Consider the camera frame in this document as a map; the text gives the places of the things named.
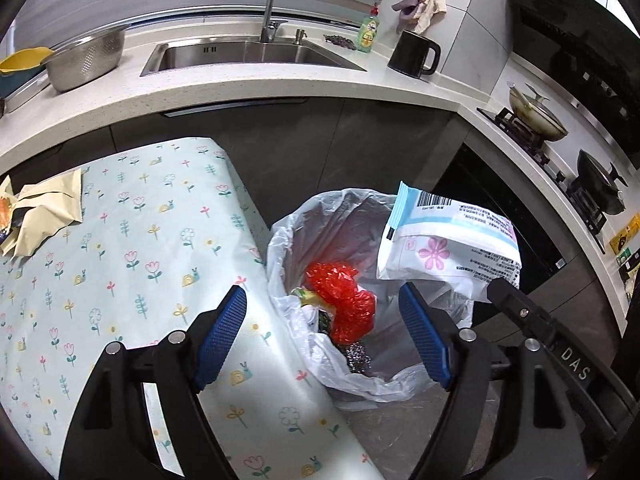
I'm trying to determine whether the black built-in oven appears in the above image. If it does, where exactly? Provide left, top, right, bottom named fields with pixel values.
left=434, top=142, right=572, bottom=328

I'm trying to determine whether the floral tablecloth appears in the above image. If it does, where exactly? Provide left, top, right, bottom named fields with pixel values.
left=0, top=135, right=381, bottom=480

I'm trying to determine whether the black mug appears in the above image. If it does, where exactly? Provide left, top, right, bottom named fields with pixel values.
left=387, top=29, right=442, bottom=79

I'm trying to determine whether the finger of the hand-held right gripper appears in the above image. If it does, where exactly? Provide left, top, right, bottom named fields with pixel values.
left=486, top=277, right=563, bottom=348

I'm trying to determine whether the dark scouring pad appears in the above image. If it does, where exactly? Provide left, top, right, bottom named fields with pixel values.
left=323, top=33, right=359, bottom=52

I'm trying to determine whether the red plastic bag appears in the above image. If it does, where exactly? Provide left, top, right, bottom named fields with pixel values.
left=304, top=261, right=378, bottom=346

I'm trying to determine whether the black gas stove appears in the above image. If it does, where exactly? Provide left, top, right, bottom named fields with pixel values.
left=476, top=106, right=615, bottom=254

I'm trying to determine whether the black range hood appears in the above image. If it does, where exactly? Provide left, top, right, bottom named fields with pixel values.
left=510, top=0, right=640, bottom=123

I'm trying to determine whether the green dish soap bottle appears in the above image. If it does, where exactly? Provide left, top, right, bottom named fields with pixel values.
left=355, top=3, right=381, bottom=54

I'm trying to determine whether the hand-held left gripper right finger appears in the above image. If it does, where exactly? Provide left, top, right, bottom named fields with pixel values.
left=398, top=281, right=587, bottom=480

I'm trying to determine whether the cream pan with glass lid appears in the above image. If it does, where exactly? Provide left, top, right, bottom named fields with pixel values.
left=507, top=81, right=569, bottom=142

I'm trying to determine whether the blue and yellow basin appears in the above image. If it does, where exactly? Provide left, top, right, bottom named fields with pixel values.
left=0, top=47, right=54, bottom=97

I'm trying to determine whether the yellow green wrapper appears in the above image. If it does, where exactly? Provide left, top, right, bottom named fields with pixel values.
left=291, top=285, right=332, bottom=312

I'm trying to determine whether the trash bin with white liner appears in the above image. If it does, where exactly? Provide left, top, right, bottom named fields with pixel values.
left=266, top=187, right=501, bottom=404

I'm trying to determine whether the chrome kitchen faucet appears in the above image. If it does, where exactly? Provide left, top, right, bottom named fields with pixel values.
left=208, top=0, right=289, bottom=44

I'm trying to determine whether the purple hanging cloth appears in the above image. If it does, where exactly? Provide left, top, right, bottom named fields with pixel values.
left=391, top=0, right=434, bottom=32

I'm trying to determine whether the cream crumpled bag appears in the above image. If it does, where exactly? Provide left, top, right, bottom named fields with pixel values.
left=2, top=168, right=84, bottom=258

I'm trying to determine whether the stainless steel colander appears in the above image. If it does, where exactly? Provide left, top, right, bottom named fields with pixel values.
left=41, top=24, right=129, bottom=94

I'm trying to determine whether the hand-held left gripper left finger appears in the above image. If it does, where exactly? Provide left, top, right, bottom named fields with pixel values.
left=60, top=284, right=249, bottom=480

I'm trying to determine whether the beige hanging cloth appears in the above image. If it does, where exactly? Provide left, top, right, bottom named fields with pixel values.
left=412, top=0, right=448, bottom=34

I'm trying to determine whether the white flower-print package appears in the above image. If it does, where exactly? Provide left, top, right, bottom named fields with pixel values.
left=375, top=180, right=523, bottom=304

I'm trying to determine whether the stainless steel sink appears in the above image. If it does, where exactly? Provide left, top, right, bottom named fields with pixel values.
left=139, top=39, right=369, bottom=78

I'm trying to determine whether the black wok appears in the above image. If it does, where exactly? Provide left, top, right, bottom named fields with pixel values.
left=576, top=149, right=629, bottom=216

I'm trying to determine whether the yellow snack packet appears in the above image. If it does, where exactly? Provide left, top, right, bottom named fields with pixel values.
left=0, top=177, right=14, bottom=242

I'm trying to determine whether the steel wool scrubber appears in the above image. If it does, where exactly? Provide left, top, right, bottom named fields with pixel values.
left=335, top=340, right=374, bottom=375

